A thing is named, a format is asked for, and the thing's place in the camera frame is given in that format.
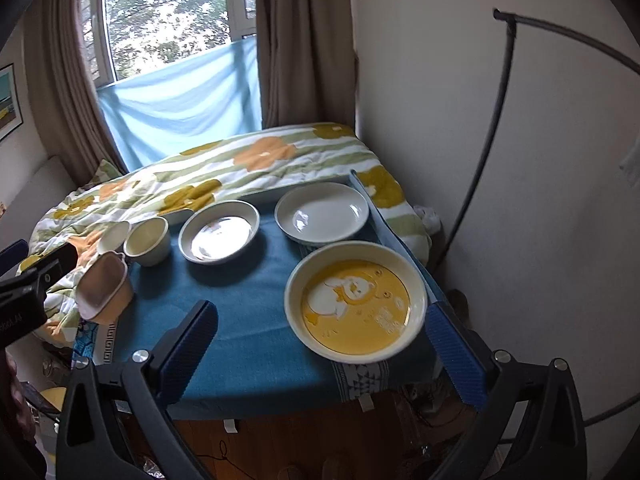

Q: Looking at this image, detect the pink square bowl with handles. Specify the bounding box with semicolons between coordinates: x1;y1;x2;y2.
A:
75;252;134;325

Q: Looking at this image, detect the cream round bowl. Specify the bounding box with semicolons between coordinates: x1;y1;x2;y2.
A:
98;221;131;255
124;217;170;266

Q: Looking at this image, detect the duck pattern cream plate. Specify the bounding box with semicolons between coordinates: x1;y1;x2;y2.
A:
178;200;260;266

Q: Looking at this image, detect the plain white plate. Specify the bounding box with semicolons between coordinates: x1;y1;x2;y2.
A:
274;182;370;247

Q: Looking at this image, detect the left hand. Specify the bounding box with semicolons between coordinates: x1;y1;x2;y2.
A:
1;349;36;451

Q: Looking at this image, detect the grey bed headboard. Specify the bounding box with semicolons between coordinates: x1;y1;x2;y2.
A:
0;156;76;248

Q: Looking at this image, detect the blue patterned tablecloth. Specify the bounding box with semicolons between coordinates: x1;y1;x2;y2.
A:
70;199;452;421

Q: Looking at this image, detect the green patterned pillow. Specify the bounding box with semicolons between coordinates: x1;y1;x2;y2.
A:
85;159;122;190

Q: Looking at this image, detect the framed town picture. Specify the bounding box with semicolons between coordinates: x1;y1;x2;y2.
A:
0;63;23;141

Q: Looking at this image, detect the brown left curtain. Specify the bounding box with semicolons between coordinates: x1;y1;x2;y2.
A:
23;0;125;185

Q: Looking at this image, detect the brown curtain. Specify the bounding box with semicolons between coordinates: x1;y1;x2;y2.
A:
23;0;125;185
256;0;357;128

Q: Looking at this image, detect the light blue window cloth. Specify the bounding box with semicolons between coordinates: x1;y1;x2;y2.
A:
96;37;262;171

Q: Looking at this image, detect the floral striped duvet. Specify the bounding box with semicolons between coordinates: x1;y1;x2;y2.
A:
20;122;432;347

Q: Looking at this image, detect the white framed window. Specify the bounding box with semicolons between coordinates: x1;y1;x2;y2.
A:
80;0;256;88

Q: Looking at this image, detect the brown right curtain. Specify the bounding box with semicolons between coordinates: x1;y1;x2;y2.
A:
256;0;357;128

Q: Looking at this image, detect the black curved stand pole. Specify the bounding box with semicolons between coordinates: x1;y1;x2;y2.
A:
433;8;639;271

